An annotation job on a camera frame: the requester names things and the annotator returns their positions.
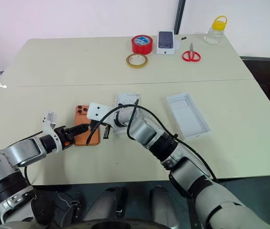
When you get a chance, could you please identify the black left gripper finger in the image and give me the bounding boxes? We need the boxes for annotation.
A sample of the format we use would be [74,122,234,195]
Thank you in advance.
[70,128,89,140]

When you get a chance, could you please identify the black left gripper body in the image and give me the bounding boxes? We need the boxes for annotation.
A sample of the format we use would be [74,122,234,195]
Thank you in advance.
[54,125,75,150]

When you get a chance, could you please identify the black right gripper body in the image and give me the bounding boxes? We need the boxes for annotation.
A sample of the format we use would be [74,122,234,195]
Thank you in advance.
[89,118,113,131]

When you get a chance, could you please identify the orange smartphone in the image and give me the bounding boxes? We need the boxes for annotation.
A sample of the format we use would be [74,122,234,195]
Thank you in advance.
[74,104,101,147]

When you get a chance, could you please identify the white phone box lid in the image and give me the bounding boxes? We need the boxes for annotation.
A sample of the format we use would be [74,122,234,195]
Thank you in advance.
[165,92,212,141]

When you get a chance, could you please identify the sealed phone box with print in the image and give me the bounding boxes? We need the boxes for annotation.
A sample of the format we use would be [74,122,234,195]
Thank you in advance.
[156,30,177,56]

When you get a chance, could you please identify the clear jar with yellow lid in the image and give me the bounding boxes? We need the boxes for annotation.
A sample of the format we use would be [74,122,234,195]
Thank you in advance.
[204,15,229,45]

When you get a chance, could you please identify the grey rounded robot leg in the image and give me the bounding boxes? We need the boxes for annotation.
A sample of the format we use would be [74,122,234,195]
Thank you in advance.
[84,187,129,223]

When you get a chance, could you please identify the yellow clear tape roll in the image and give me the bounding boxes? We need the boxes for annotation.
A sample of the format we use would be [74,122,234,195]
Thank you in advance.
[125,52,149,69]

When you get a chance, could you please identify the dark curved robot body rim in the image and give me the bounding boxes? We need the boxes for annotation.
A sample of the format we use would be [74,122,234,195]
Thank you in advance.
[0,218,175,229]

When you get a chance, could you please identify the red tape roll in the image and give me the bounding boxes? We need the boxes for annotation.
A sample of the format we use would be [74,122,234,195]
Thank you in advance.
[131,34,153,56]

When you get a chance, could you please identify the black vertical pole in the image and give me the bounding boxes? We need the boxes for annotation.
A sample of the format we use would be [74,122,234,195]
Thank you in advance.
[173,0,187,34]

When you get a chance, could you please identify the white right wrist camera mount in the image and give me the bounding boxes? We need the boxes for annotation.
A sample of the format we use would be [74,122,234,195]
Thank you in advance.
[86,102,117,123]

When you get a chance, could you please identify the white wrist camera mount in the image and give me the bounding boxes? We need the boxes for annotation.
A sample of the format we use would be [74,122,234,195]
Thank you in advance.
[41,111,71,154]
[86,102,117,123]

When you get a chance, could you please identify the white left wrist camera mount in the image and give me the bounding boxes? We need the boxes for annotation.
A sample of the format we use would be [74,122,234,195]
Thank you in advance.
[41,111,71,154]

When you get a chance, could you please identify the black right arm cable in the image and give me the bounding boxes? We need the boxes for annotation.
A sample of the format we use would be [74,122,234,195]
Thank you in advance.
[100,99,218,183]

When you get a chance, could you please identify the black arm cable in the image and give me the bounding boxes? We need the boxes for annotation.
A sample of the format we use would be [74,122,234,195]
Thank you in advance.
[10,130,44,187]
[100,99,218,183]

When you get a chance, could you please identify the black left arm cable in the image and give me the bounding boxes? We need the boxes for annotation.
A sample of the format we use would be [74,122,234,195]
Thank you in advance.
[10,130,44,187]

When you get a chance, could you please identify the red handled scissors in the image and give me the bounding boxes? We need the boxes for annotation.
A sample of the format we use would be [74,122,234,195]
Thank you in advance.
[181,42,202,63]

